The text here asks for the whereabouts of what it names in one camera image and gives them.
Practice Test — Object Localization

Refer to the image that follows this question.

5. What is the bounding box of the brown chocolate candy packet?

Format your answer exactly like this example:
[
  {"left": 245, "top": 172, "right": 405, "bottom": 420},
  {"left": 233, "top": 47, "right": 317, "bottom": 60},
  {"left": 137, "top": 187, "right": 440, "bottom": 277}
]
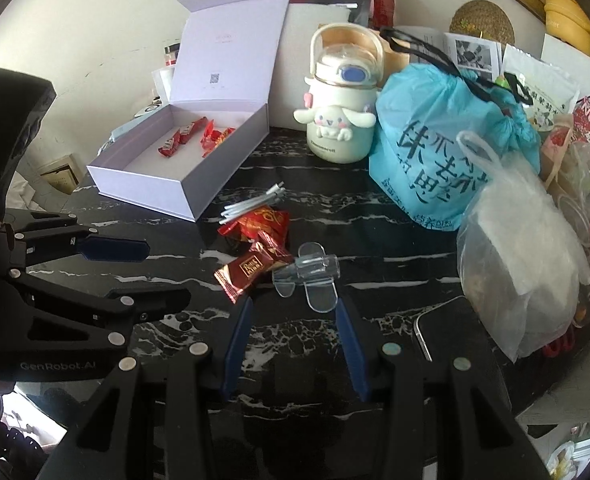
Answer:
[{"left": 214, "top": 231, "right": 294, "bottom": 304}]

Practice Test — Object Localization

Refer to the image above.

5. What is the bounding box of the red ketchup packet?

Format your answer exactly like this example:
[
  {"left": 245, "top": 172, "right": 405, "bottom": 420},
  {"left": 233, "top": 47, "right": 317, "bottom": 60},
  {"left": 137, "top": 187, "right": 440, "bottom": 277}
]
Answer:
[
  {"left": 179, "top": 116, "right": 208, "bottom": 144},
  {"left": 157, "top": 129, "right": 182, "bottom": 157}
]

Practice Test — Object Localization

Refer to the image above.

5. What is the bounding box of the red gold candy packet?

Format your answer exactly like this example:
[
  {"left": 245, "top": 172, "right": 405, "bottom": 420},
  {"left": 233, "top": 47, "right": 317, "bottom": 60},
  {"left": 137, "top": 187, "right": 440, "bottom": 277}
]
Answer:
[
  {"left": 218, "top": 206, "right": 289, "bottom": 247},
  {"left": 201, "top": 120, "right": 235, "bottom": 158}
]

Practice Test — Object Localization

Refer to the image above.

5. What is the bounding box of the white charging cable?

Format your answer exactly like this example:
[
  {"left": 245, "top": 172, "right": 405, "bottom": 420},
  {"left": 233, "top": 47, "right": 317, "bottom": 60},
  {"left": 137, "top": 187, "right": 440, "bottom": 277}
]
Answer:
[{"left": 218, "top": 180, "right": 288, "bottom": 226}]

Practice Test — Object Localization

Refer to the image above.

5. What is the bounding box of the smartphone on table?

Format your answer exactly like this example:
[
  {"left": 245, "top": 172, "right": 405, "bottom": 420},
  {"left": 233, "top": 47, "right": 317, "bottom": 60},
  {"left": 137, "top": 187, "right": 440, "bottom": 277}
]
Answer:
[{"left": 412, "top": 296, "right": 480, "bottom": 362}]

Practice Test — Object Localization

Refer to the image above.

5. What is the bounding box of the light blue power bank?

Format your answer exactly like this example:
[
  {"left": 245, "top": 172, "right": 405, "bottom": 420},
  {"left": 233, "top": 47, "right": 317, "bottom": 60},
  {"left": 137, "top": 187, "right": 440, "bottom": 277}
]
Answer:
[{"left": 109, "top": 110, "right": 157, "bottom": 142}]

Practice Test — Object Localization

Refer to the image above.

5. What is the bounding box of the clear plastic bag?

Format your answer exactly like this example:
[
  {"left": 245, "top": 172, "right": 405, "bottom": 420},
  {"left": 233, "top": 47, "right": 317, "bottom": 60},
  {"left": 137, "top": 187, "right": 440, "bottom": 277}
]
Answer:
[{"left": 457, "top": 131, "right": 590, "bottom": 361}]

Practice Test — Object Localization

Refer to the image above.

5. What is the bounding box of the lavender open gift box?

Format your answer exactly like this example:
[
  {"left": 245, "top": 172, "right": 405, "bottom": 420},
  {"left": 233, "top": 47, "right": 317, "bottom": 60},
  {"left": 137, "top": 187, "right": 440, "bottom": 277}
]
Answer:
[{"left": 88, "top": 0, "right": 289, "bottom": 221}]

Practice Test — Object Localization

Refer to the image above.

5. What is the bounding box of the white cartoon dog bottle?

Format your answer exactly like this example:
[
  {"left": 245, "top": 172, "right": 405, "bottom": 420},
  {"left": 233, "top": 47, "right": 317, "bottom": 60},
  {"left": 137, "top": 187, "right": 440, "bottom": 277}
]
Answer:
[{"left": 293, "top": 23, "right": 385, "bottom": 164}]

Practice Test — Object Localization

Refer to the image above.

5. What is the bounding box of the white foam sheet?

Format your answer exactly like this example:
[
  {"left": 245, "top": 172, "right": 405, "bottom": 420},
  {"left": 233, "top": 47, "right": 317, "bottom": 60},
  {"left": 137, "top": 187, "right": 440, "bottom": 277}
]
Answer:
[{"left": 268, "top": 3, "right": 350, "bottom": 130}]

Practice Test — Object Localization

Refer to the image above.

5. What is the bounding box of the white printed snack pouch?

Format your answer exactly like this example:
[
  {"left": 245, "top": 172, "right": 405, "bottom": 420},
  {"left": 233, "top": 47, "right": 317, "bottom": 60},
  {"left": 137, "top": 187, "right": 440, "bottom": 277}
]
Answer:
[{"left": 502, "top": 44, "right": 580, "bottom": 132}]

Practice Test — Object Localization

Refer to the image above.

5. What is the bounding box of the black foil pouch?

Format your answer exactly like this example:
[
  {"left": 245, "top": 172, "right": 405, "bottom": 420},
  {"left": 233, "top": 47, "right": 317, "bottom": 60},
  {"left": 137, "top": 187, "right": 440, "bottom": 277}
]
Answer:
[{"left": 289, "top": 0, "right": 372, "bottom": 26}]

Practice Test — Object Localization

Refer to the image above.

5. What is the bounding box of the woven round mat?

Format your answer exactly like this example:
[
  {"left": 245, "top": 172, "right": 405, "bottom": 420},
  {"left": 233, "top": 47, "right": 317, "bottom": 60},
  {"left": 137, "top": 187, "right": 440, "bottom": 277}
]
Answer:
[{"left": 449, "top": 0, "right": 516, "bottom": 44}]

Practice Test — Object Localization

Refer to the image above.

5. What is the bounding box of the wooden picture frame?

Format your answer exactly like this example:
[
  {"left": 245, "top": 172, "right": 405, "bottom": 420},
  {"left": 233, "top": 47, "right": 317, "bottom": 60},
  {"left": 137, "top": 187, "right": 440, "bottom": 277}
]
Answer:
[{"left": 38, "top": 154, "right": 86, "bottom": 195}]

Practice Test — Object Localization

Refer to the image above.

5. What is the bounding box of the blue drawstring bag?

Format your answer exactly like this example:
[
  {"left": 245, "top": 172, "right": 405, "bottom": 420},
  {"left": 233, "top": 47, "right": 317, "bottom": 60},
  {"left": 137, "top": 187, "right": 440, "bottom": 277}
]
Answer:
[{"left": 367, "top": 27, "right": 542, "bottom": 232}]

